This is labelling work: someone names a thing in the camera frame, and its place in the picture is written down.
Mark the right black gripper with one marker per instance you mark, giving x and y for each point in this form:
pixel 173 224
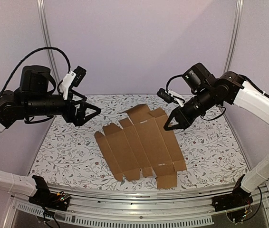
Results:
pixel 184 116

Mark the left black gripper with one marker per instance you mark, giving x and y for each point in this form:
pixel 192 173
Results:
pixel 78 118

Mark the brown cardboard box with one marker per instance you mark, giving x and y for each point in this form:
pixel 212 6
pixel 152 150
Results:
pixel 140 146

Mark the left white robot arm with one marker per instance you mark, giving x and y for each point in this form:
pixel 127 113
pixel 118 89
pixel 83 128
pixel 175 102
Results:
pixel 11 110

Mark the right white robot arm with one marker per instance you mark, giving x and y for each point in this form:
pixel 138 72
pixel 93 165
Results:
pixel 239 91

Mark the floral patterned table mat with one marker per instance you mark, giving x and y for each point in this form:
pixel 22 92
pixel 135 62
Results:
pixel 70 156

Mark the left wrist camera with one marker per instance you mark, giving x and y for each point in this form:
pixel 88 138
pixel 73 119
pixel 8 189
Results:
pixel 71 79

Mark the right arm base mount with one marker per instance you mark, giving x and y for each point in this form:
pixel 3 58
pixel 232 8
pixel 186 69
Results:
pixel 237 198

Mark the aluminium front rail frame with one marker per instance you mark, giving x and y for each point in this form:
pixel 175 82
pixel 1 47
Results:
pixel 90 208

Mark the right aluminium corner post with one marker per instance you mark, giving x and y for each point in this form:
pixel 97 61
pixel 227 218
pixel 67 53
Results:
pixel 231 20

